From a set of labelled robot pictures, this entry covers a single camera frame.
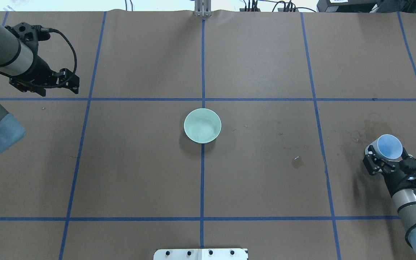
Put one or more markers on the orange black electronics board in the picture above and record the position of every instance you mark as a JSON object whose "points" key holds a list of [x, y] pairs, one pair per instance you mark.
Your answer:
{"points": [[250, 6]]}

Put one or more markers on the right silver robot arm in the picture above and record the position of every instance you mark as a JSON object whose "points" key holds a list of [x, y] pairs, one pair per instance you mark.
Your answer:
{"points": [[405, 204]]}

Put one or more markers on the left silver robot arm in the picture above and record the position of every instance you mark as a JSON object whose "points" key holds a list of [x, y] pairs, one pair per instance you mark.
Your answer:
{"points": [[11, 48]]}

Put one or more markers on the aluminium frame post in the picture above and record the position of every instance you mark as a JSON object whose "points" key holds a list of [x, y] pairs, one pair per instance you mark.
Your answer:
{"points": [[203, 8]]}

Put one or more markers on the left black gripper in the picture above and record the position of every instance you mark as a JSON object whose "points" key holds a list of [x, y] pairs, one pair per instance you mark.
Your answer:
{"points": [[40, 68]]}

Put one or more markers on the light blue plastic cup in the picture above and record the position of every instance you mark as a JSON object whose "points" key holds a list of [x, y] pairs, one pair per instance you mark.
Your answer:
{"points": [[387, 146]]}

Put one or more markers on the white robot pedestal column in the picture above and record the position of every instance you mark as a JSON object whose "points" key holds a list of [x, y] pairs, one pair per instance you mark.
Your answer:
{"points": [[202, 254]]}

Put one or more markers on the mint green bowl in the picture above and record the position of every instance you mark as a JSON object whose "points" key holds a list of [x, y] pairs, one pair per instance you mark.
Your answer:
{"points": [[202, 125]]}

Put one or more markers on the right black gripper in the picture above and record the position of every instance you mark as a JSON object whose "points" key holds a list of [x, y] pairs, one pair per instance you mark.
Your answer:
{"points": [[395, 180]]}

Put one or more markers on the black box with label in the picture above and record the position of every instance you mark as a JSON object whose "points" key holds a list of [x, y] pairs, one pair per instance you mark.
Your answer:
{"points": [[345, 6]]}

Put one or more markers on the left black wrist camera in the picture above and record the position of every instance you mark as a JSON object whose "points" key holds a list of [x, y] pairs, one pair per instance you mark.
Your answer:
{"points": [[29, 33]]}

